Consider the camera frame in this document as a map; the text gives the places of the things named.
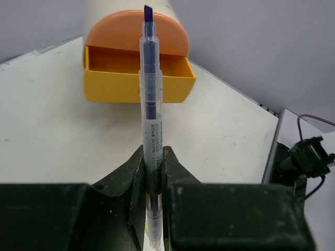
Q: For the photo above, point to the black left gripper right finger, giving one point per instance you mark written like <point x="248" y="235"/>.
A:
<point x="199" y="216"/>

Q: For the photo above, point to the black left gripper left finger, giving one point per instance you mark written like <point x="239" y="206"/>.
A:
<point x="107" y="215"/>

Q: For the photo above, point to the grey gel pen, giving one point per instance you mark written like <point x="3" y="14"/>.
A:
<point x="151" y="99"/>

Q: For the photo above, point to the round three-drawer storage box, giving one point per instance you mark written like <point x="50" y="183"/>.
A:
<point x="111" y="54"/>

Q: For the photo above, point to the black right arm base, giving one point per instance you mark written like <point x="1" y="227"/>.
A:
<point x="306" y="159"/>

